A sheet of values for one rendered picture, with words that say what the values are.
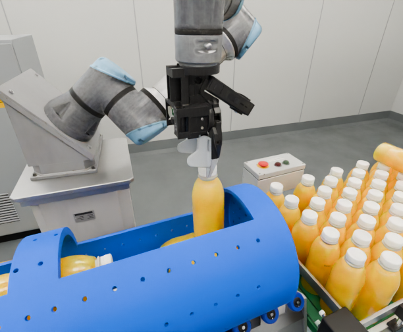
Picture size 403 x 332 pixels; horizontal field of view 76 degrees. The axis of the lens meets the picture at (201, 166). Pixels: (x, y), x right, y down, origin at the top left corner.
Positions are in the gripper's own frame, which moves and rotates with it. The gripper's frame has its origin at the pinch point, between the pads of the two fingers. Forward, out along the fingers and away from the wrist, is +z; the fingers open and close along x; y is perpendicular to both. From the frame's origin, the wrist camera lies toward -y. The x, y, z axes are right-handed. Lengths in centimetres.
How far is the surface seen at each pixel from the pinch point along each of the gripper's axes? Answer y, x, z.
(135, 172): -9, -220, 131
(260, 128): -198, -253, 116
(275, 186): -28.2, -10.4, 18.8
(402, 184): -66, 4, 18
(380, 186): -59, 2, 19
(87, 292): 25.2, 13.9, 8.8
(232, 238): 0.6, 13.1, 7.9
